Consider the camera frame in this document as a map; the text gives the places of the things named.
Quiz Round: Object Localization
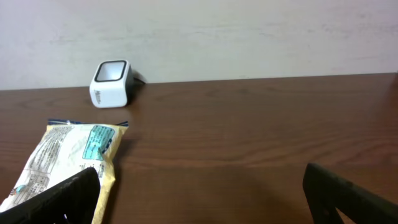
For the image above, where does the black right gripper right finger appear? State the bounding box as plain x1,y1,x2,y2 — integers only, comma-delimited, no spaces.
302,163,397,224

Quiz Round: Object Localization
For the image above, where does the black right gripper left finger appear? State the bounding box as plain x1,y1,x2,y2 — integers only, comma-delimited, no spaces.
1,167,100,224

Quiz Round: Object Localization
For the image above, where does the yellow white snack bag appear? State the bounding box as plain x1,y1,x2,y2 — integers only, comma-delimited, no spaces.
1,119,129,223

